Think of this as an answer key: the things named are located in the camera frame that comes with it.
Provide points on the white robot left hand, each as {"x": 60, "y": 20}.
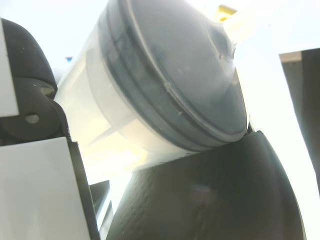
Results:
{"x": 200, "y": 195}

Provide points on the large clear plastic syringe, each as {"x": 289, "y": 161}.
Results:
{"x": 162, "y": 75}

